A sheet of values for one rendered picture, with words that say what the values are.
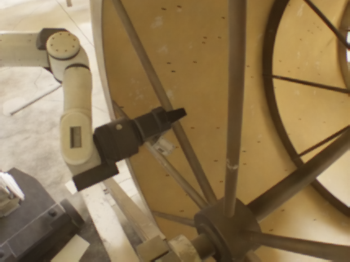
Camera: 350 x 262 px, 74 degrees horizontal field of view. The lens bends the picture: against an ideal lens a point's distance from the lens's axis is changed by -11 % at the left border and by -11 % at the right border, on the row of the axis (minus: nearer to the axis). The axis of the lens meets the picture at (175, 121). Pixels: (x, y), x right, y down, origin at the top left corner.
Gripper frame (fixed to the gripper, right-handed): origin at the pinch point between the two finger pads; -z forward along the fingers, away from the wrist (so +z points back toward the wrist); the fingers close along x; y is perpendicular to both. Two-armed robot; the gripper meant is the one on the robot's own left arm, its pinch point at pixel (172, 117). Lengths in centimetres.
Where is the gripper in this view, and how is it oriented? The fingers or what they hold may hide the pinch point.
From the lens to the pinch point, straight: 61.8
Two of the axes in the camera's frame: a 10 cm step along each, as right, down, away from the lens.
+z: -8.5, 3.6, -3.9
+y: 4.3, 8.9, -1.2
